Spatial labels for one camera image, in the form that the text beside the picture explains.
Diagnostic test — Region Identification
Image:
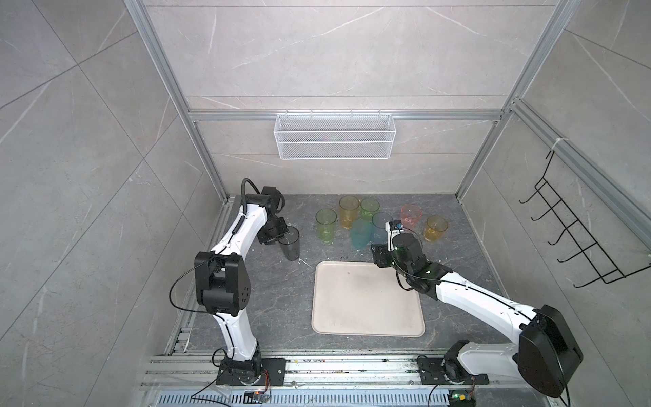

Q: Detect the black wire hook rack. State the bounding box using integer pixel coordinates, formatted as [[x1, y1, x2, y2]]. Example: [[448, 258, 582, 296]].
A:
[[518, 151, 650, 288]]

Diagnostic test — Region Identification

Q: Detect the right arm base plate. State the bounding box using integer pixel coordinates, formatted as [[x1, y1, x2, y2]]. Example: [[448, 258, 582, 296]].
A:
[[415, 355, 490, 385]]

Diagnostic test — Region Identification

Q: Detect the pink glass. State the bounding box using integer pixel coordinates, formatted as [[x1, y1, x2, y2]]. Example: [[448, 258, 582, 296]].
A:
[[400, 203, 422, 230]]

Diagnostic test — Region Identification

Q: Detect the tall amber tumbler glass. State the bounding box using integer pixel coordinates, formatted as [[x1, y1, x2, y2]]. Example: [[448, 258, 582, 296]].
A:
[[338, 195, 360, 229]]

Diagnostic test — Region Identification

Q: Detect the dark grey tumbler glass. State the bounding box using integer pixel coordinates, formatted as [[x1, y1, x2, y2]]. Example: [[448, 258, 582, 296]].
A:
[[277, 227, 300, 261]]

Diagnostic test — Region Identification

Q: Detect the white wire mesh basket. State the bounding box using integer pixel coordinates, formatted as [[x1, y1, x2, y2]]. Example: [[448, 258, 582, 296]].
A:
[[274, 113, 397, 160]]

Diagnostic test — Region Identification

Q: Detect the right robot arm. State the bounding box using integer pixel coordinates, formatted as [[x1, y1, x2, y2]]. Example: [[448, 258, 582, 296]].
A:
[[371, 230, 584, 398]]

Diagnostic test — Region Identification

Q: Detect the tall green tumbler glass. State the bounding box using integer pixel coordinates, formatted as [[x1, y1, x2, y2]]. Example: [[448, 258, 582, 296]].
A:
[[315, 208, 337, 244]]

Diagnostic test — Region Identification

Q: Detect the aluminium mounting rail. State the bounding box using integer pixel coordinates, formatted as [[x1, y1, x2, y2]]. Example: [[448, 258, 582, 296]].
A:
[[138, 351, 529, 390]]

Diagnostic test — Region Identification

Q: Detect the short yellow glass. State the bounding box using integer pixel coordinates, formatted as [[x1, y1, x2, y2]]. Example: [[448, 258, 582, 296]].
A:
[[423, 215, 449, 242]]

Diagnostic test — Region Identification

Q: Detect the small green glass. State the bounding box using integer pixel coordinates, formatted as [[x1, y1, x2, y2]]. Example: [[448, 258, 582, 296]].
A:
[[360, 197, 380, 221]]

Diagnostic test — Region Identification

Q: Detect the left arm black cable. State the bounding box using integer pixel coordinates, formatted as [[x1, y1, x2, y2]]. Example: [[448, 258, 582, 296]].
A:
[[240, 177, 261, 215]]

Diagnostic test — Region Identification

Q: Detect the teal textured cup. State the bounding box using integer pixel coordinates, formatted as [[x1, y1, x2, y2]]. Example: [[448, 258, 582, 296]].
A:
[[350, 219, 372, 250]]

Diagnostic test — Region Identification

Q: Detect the blue tumbler glass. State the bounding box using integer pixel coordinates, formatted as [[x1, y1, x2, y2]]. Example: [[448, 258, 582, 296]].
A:
[[371, 212, 393, 244]]

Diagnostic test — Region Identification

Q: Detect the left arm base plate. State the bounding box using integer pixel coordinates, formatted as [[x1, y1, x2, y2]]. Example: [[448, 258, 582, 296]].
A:
[[216, 358, 288, 386]]

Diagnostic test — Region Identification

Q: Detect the beige plastic tray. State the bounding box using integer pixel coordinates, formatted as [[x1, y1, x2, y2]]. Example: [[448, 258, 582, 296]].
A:
[[311, 261, 426, 338]]

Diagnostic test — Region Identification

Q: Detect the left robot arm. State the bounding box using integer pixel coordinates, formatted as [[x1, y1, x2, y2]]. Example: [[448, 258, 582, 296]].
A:
[[194, 178, 288, 362]]

